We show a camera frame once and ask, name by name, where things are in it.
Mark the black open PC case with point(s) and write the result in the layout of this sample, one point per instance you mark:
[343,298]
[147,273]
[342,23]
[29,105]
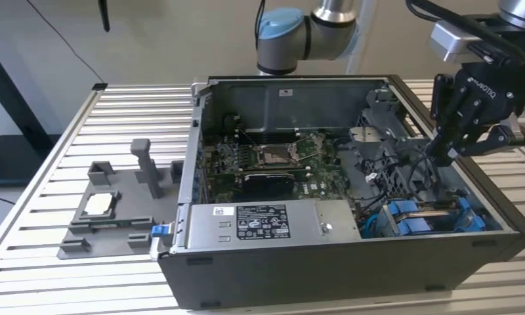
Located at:
[287,279]

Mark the silver power supply unit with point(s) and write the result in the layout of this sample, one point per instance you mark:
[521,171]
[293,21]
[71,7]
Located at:
[306,226]

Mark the grey parts rack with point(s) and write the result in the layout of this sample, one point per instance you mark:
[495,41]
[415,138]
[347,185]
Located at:
[126,203]

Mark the blue case latch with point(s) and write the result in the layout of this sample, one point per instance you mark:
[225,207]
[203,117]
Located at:
[158,230]

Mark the green motherboard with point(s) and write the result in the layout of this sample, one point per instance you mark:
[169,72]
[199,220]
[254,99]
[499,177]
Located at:
[327,157]

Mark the black RAM slots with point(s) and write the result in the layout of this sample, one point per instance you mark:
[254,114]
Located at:
[266,135]

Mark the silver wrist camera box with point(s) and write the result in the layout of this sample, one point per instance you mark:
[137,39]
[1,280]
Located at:
[450,41]

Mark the grey metal disk bay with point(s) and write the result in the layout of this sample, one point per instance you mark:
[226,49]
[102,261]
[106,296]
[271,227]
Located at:
[489,220]

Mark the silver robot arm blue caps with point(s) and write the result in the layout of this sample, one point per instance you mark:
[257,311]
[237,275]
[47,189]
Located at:
[323,42]

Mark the black hanging rod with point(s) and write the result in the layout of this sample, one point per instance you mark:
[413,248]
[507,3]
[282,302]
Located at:
[103,16]

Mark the silver CPU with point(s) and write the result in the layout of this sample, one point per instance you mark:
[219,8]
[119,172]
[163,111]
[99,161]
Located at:
[99,203]

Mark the black graphics card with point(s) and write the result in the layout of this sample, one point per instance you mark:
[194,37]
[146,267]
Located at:
[266,187]

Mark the black monitor stand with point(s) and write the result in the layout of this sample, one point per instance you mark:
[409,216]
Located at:
[17,157]

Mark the grey inner drive cage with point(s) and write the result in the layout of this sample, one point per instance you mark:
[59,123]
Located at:
[389,128]

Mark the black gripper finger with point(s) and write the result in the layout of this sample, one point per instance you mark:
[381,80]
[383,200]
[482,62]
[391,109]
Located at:
[446,144]
[495,138]

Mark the blue disk carrier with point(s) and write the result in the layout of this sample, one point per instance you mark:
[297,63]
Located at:
[413,226]

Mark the CPU socket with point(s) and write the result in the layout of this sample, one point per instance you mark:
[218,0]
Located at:
[273,157]

